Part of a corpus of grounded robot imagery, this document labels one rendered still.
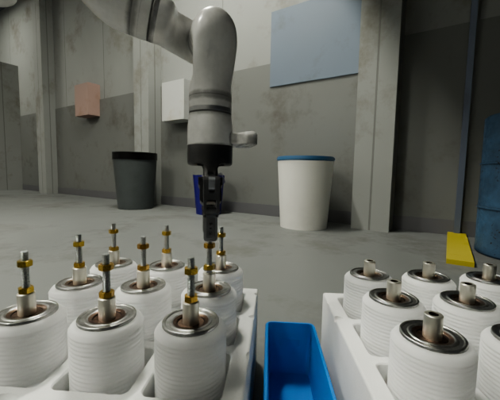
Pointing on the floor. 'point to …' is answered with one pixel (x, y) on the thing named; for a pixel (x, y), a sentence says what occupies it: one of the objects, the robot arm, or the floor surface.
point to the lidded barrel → (305, 191)
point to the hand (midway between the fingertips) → (209, 228)
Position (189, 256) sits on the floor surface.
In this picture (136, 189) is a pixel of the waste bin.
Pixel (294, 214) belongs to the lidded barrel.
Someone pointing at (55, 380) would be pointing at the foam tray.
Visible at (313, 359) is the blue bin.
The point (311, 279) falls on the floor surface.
